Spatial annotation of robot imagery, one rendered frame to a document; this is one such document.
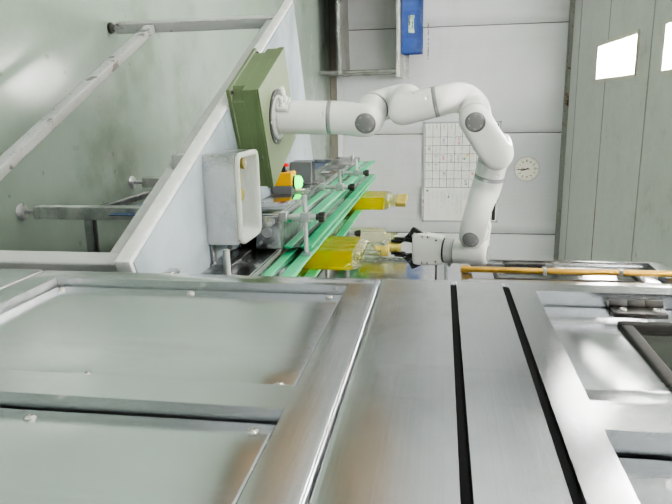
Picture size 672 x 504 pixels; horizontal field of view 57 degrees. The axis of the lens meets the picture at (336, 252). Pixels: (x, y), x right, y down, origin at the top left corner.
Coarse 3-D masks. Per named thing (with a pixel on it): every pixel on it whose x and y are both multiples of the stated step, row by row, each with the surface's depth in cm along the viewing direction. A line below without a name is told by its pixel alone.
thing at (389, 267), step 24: (384, 264) 240; (408, 264) 240; (456, 264) 226; (504, 264) 240; (528, 264) 233; (552, 264) 237; (576, 264) 235; (600, 264) 234; (624, 264) 232; (648, 264) 230
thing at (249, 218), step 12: (240, 156) 150; (252, 156) 163; (252, 168) 165; (252, 180) 165; (240, 192) 150; (252, 192) 166; (240, 204) 151; (252, 204) 167; (240, 216) 151; (252, 216) 168; (240, 228) 152; (252, 228) 167; (240, 240) 153
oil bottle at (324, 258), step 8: (320, 248) 186; (328, 248) 186; (336, 248) 186; (344, 248) 186; (352, 248) 185; (312, 256) 183; (320, 256) 183; (328, 256) 183; (336, 256) 182; (344, 256) 182; (352, 256) 181; (360, 256) 182; (312, 264) 184; (320, 264) 184; (328, 264) 183; (336, 264) 183; (344, 264) 182; (352, 264) 182; (360, 264) 183
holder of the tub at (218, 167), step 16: (208, 160) 149; (224, 160) 149; (208, 176) 150; (224, 176) 150; (208, 192) 151; (224, 192) 151; (208, 208) 152; (224, 208) 152; (208, 224) 153; (224, 224) 153; (208, 240) 154; (224, 240) 154; (240, 256) 163
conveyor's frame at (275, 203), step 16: (336, 160) 325; (352, 160) 323; (320, 176) 257; (336, 176) 266; (272, 208) 181; (288, 208) 183; (256, 256) 165; (272, 256) 166; (208, 272) 150; (240, 272) 149; (256, 272) 151
